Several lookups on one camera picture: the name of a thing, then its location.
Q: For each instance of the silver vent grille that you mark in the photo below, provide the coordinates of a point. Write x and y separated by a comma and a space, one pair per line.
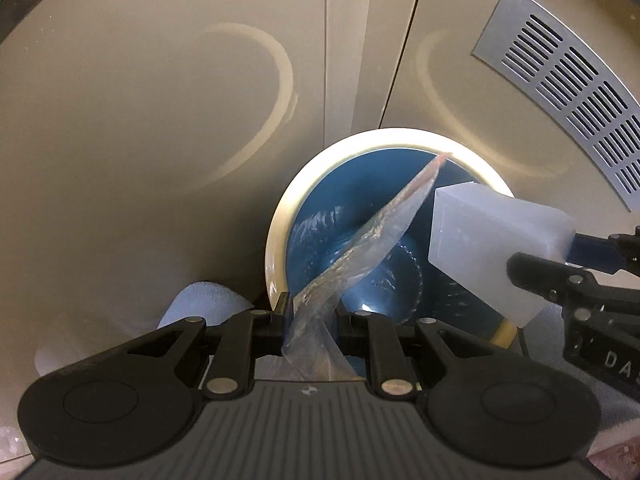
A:
565, 75

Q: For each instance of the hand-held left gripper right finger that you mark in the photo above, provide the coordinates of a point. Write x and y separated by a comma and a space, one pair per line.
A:
346, 324

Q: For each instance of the white translucent plastic box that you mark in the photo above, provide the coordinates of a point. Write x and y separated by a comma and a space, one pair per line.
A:
475, 245

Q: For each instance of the clear plastic bag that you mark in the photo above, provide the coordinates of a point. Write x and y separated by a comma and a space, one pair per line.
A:
350, 265

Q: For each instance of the narrow beige cabinet panel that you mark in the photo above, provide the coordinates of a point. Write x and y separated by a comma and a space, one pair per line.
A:
370, 45

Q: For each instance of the light blue towel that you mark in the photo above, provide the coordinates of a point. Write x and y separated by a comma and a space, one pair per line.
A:
200, 302

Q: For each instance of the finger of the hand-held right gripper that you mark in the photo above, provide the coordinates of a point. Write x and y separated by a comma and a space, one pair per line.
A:
540, 275
595, 250

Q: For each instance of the beige cabinet door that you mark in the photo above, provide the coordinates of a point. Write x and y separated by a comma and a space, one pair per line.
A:
125, 135
475, 100

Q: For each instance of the blue and cream bowl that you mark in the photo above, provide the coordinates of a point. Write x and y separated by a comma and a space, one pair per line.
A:
280, 225

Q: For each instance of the blue bin liner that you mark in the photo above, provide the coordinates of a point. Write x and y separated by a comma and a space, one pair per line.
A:
350, 195

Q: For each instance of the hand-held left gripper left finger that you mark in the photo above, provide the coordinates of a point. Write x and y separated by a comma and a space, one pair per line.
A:
279, 321

